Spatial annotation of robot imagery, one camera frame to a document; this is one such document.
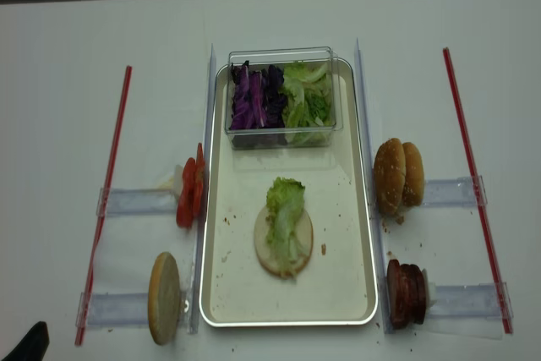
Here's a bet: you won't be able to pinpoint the white pusher block upper left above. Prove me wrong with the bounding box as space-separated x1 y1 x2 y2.
172 165 183 200

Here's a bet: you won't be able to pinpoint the clear plastic salad box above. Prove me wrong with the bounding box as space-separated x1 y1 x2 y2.
224 46 342 150

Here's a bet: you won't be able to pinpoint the clear rail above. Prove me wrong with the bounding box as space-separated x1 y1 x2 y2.
74 291 191 330
421 176 487 208
427 283 514 320
96 189 178 217

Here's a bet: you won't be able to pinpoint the sesame bun rear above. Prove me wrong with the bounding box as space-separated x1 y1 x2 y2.
402 142 425 207

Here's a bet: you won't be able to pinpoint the cream metal tray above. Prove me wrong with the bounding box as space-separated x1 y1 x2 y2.
199 61 378 327

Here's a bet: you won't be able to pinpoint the lettuce leaf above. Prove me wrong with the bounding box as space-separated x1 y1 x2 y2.
266 177 308 277

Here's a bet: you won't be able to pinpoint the red rod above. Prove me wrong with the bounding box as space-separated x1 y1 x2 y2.
442 47 514 335
74 65 133 347

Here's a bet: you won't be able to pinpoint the green lettuce in box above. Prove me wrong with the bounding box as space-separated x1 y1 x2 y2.
280 62 334 147

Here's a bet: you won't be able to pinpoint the clear rail upper left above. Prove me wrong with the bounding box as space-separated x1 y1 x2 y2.
96 189 178 217

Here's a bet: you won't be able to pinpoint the clear rail upper right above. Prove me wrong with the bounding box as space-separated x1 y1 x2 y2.
421 176 487 208

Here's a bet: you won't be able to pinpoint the upright bun half left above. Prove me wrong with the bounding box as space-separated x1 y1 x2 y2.
147 252 181 346

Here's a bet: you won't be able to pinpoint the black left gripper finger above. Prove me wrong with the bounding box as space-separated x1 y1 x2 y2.
3 321 50 361

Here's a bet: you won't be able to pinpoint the clear rail lower left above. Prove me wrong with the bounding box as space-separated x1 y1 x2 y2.
74 291 191 330

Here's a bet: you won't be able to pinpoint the clear rail lower right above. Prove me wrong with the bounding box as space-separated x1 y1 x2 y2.
427 283 514 320

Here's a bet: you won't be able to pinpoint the left red rod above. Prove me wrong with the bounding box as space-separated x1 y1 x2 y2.
74 65 133 347

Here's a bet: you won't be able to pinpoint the meat patties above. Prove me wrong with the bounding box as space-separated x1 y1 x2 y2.
386 259 428 330

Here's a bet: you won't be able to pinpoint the sesame bun front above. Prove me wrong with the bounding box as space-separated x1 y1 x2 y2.
373 138 406 216

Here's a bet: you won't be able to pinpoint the right red rod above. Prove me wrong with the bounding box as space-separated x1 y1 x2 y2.
442 47 514 335

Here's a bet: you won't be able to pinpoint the right clear vertical strip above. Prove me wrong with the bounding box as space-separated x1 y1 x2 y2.
354 40 393 334

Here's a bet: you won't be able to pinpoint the purple cabbage shreds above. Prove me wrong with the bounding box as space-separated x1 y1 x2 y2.
230 61 287 130

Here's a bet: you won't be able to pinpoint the white pusher block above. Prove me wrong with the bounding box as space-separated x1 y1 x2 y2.
422 268 437 314
172 165 183 200

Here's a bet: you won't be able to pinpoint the sesame bun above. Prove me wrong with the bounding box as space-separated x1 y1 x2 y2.
402 142 425 207
373 138 406 216

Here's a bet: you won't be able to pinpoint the bun base on tray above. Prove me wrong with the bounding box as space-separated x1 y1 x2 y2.
254 206 314 279

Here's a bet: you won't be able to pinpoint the tomato slices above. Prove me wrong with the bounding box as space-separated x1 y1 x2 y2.
176 143 205 229

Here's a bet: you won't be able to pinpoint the white pusher block lower right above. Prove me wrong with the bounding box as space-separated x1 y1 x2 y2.
422 268 437 314

